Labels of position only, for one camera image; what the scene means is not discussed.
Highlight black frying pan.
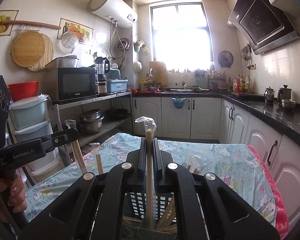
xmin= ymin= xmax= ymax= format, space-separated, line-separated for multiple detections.
xmin=106 ymin=108 xmax=132 ymax=120

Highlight black range hood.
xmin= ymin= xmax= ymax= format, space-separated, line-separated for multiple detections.
xmin=229 ymin=0 xmax=300 ymax=55

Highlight stainless steel stacked pots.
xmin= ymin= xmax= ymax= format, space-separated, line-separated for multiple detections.
xmin=79 ymin=109 xmax=104 ymax=134

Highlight bamboo chopstick pair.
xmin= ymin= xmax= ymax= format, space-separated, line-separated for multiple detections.
xmin=65 ymin=119 xmax=87 ymax=174
xmin=95 ymin=153 xmax=104 ymax=174
xmin=155 ymin=196 xmax=175 ymax=230
xmin=186 ymin=164 xmax=200 ymax=174
xmin=135 ymin=116 xmax=157 ymax=230

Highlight black blender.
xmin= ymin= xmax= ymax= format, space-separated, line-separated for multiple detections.
xmin=94 ymin=57 xmax=110 ymax=94

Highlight red plastic basin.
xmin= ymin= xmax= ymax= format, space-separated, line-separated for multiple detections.
xmin=7 ymin=81 xmax=39 ymax=101

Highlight small steel teapot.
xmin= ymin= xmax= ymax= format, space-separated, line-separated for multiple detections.
xmin=264 ymin=87 xmax=275 ymax=104

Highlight left hand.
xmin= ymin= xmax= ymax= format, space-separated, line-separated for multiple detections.
xmin=0 ymin=175 xmax=27 ymax=217

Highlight steel kettle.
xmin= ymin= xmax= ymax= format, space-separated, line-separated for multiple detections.
xmin=277 ymin=85 xmax=292 ymax=105

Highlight round bamboo tray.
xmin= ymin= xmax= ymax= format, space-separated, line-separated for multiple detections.
xmin=12 ymin=31 xmax=45 ymax=68

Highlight small wall fan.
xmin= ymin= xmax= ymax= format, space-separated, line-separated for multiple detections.
xmin=218 ymin=50 xmax=234 ymax=68

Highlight hello kitty patterned tablecloth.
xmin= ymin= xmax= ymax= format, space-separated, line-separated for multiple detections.
xmin=25 ymin=133 xmax=289 ymax=238

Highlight pastel plastic drawer tower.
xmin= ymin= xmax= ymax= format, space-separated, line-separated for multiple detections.
xmin=8 ymin=94 xmax=64 ymax=188

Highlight black microwave oven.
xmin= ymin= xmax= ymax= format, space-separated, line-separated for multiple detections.
xmin=43 ymin=67 xmax=96 ymax=103

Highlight blue hanging door bin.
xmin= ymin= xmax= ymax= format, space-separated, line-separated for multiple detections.
xmin=171 ymin=98 xmax=186 ymax=109

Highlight blue plastic tray box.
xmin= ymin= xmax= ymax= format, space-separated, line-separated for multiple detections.
xmin=107 ymin=79 xmax=128 ymax=93

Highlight metal storage shelf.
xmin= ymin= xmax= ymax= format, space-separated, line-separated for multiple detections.
xmin=49 ymin=92 xmax=133 ymax=147

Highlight white water heater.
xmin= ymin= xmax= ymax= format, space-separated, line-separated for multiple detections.
xmin=87 ymin=0 xmax=138 ymax=28

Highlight wooden cutting board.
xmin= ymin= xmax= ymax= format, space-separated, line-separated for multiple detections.
xmin=149 ymin=61 xmax=168 ymax=87

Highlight dark green plastic utensil basket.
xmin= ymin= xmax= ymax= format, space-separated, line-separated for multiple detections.
xmin=119 ymin=192 xmax=178 ymax=239

